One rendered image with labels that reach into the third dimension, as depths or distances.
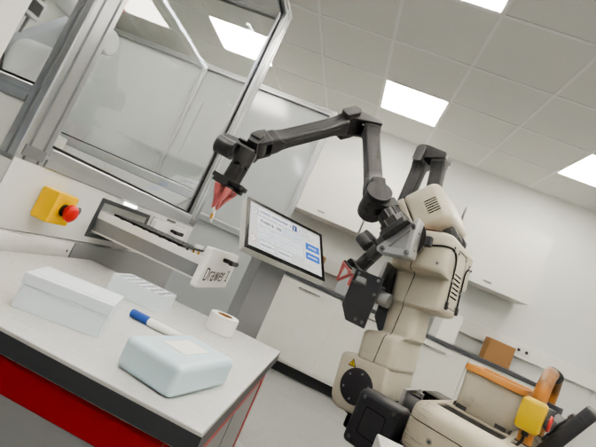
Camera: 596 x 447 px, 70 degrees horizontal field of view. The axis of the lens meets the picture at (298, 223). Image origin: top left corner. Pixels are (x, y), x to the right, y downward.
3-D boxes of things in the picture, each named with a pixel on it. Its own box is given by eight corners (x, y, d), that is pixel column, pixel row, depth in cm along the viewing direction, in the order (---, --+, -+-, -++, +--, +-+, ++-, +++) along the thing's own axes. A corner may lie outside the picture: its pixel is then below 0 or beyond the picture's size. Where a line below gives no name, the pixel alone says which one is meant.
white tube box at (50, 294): (110, 325, 70) (124, 295, 71) (98, 339, 62) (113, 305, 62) (33, 295, 68) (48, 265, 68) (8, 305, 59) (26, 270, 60)
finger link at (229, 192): (218, 211, 124) (234, 184, 124) (198, 199, 125) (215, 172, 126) (225, 215, 130) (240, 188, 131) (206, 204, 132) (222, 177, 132)
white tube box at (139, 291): (169, 309, 99) (176, 294, 100) (155, 313, 91) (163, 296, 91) (123, 288, 101) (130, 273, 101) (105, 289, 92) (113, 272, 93)
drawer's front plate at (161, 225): (176, 254, 173) (188, 230, 174) (144, 248, 145) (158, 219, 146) (172, 253, 173) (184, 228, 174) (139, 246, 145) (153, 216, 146)
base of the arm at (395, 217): (407, 218, 115) (421, 232, 124) (393, 197, 119) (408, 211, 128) (380, 237, 117) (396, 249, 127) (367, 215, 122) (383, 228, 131)
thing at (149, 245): (221, 280, 136) (229, 262, 137) (193, 279, 111) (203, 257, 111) (114, 231, 142) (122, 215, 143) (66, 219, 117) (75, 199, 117)
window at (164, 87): (188, 213, 176) (283, 12, 185) (47, 145, 92) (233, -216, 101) (186, 212, 176) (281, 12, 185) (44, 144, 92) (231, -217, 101)
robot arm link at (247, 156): (255, 149, 126) (260, 154, 131) (236, 138, 127) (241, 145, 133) (244, 168, 125) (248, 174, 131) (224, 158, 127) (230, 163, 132)
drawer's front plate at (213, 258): (225, 287, 137) (239, 255, 138) (194, 287, 109) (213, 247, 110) (220, 285, 138) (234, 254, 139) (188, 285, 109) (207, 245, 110)
